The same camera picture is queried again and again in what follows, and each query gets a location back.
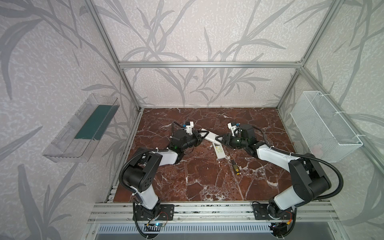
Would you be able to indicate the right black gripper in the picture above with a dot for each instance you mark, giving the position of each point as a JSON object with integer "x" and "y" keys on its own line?
{"x": 227, "y": 139}

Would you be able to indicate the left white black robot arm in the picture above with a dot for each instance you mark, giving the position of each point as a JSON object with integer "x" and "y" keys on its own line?
{"x": 138, "y": 173}

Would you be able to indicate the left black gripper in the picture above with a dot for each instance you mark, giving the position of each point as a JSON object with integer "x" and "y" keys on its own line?
{"x": 195, "y": 137}

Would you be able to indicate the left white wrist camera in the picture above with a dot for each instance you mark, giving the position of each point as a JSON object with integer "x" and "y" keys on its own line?
{"x": 188, "y": 126}

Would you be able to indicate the aluminium mounting rail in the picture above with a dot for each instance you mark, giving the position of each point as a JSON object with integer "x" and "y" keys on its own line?
{"x": 210, "y": 212}

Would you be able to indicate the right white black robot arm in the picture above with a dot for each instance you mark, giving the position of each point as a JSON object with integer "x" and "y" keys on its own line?
{"x": 312, "y": 178}

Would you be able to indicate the white wire mesh basket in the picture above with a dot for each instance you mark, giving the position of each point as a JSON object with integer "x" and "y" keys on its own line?
{"x": 324, "y": 129}

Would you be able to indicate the clear plastic wall bin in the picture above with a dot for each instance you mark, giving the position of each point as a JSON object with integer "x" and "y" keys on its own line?
{"x": 79, "y": 138}

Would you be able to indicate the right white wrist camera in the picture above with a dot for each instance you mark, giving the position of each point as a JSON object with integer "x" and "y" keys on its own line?
{"x": 234, "y": 128}

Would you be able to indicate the aluminium frame crossbar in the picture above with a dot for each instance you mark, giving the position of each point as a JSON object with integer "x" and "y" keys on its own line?
{"x": 129, "y": 65}

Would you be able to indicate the black yellow screwdriver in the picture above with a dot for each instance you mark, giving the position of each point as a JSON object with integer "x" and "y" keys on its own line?
{"x": 235, "y": 167}

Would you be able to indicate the white remote control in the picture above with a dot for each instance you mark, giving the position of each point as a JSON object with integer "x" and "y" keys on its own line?
{"x": 219, "y": 150}
{"x": 212, "y": 137}

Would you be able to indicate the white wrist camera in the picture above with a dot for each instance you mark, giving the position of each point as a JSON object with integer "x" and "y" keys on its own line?
{"x": 234, "y": 128}
{"x": 188, "y": 126}

